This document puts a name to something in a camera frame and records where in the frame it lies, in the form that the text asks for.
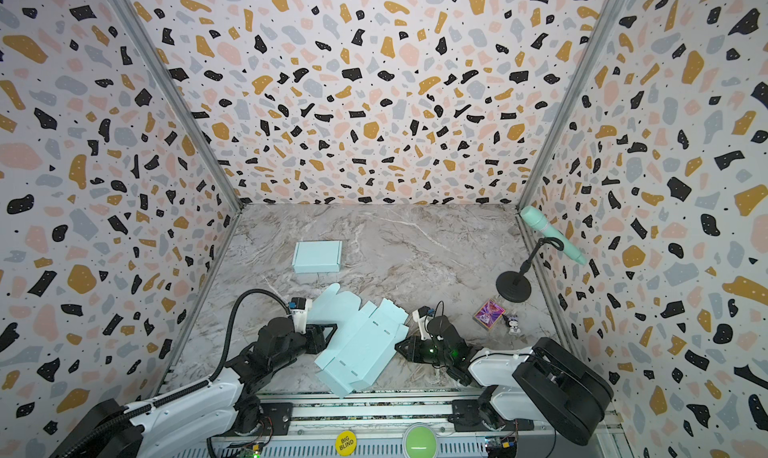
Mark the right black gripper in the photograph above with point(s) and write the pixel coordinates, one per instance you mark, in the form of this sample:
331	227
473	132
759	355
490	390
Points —
413	347

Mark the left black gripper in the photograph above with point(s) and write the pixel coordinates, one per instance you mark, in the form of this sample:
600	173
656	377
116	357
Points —
321	335

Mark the mint paper box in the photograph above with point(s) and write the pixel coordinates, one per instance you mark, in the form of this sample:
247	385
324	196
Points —
317	257

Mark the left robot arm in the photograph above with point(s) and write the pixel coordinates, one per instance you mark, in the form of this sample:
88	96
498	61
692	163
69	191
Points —
168	423

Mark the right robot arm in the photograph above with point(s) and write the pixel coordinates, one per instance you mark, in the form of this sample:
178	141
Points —
544	382

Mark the colourful small card box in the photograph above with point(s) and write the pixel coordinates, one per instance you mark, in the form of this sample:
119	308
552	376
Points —
489	314

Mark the small black white figurine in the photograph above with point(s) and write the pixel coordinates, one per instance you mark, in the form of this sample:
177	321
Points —
512	324

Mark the green round button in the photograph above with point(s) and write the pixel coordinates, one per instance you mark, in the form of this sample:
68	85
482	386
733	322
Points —
419	441

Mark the yellow round sticker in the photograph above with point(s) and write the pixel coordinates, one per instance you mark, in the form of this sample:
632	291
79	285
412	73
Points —
346	443

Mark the mint green microphone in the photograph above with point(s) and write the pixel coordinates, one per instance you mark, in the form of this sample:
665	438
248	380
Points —
535	219

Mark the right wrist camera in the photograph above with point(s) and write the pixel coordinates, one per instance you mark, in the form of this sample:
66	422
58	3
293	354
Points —
422	316

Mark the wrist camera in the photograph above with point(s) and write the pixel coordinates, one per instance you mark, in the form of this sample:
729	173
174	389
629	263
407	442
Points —
422	316
299	309

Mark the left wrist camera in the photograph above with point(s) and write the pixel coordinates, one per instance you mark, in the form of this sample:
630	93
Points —
299	309

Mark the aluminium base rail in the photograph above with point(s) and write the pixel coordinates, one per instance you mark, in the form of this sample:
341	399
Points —
381	420

